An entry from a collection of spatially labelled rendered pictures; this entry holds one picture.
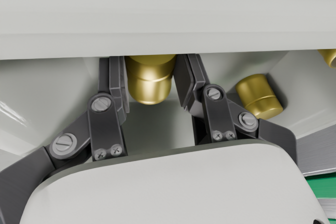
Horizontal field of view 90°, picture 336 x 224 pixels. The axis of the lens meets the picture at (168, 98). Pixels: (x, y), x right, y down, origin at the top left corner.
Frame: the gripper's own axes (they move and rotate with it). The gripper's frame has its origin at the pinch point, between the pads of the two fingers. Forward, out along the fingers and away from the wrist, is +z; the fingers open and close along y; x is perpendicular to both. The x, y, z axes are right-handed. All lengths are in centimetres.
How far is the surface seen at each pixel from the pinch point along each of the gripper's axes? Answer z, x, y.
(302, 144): -3.7, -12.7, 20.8
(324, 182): -8.6, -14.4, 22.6
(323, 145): -4.6, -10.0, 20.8
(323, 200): -10.7, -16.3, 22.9
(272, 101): -0.4, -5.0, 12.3
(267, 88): 1.2, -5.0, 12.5
